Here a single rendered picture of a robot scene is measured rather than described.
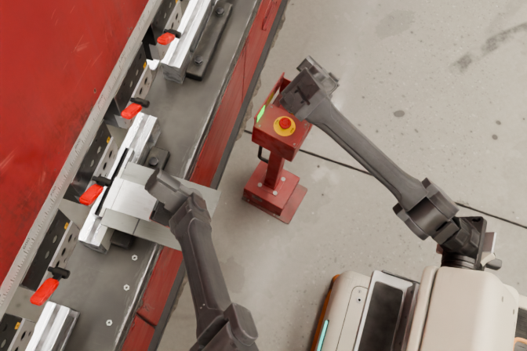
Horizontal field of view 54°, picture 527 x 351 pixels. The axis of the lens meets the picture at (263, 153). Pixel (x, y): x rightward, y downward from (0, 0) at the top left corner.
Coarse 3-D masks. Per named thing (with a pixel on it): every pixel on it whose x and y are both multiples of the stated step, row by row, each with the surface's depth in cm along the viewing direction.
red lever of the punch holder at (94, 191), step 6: (96, 180) 108; (102, 180) 108; (108, 180) 108; (90, 186) 105; (96, 186) 105; (102, 186) 107; (108, 186) 109; (90, 192) 103; (96, 192) 104; (84, 198) 101; (90, 198) 102
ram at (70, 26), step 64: (0, 0) 62; (64, 0) 77; (128, 0) 100; (0, 64) 66; (64, 64) 83; (128, 64) 110; (0, 128) 71; (64, 128) 90; (0, 192) 76; (64, 192) 99; (0, 256) 82; (0, 320) 89
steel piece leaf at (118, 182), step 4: (116, 180) 136; (120, 180) 136; (112, 184) 136; (116, 184) 136; (120, 184) 136; (112, 188) 135; (116, 188) 135; (112, 192) 135; (116, 192) 135; (108, 196) 134; (112, 196) 134; (116, 196) 134; (108, 200) 134; (112, 200) 134; (104, 204) 133; (108, 204) 133; (112, 204) 133
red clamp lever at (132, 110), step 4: (132, 100) 117; (136, 100) 116; (140, 100) 116; (144, 100) 116; (148, 100) 117; (132, 104) 113; (136, 104) 114; (140, 104) 115; (144, 104) 116; (148, 104) 117; (128, 108) 111; (132, 108) 111; (136, 108) 112; (140, 108) 114; (124, 112) 109; (128, 112) 110; (132, 112) 110; (136, 112) 112; (124, 116) 109; (128, 116) 109; (132, 116) 110
